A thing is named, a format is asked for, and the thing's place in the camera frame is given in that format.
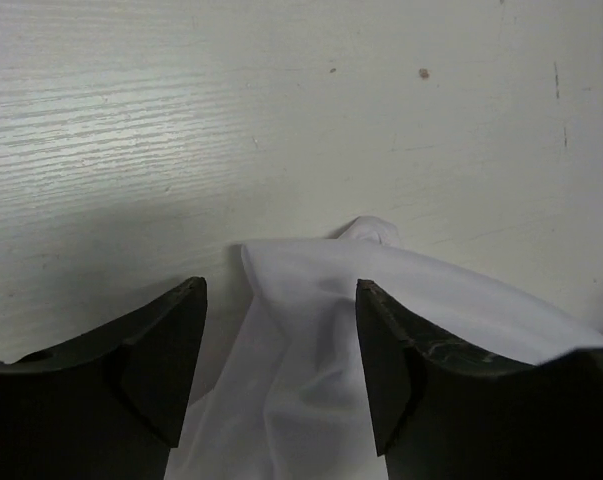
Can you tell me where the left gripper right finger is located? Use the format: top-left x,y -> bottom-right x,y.
355,280 -> 603,479

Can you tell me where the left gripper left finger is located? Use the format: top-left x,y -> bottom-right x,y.
0,277 -> 207,479

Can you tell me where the white t shirt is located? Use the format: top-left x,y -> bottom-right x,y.
166,217 -> 603,479

